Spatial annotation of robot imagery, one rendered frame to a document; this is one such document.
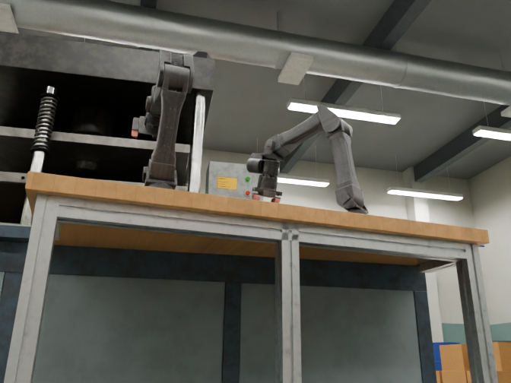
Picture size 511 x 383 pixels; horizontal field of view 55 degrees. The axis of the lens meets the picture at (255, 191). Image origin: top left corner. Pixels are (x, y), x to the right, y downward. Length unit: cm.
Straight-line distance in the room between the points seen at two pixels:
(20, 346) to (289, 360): 55
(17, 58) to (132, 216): 177
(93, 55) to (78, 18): 264
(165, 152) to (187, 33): 403
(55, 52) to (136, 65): 40
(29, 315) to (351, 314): 98
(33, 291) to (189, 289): 58
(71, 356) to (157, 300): 28
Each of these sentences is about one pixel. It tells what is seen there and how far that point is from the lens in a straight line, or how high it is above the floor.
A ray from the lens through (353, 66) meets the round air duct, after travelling 573.
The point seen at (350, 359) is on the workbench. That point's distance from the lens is 162.
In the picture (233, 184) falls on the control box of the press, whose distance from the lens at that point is 259.
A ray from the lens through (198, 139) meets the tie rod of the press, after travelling 253.
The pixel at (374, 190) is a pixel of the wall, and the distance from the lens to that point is 1000.
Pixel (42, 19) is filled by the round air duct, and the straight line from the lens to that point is 543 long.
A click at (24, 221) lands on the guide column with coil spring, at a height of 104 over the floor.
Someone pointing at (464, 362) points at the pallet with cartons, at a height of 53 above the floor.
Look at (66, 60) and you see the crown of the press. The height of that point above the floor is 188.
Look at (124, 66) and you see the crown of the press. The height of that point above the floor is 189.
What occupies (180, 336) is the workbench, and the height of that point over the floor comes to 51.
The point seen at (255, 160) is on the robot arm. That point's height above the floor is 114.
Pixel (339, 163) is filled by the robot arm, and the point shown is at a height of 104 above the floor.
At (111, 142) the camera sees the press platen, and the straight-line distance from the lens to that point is 262.
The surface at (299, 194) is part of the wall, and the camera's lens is 931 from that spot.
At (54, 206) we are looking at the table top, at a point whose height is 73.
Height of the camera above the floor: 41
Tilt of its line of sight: 20 degrees up
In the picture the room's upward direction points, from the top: 1 degrees clockwise
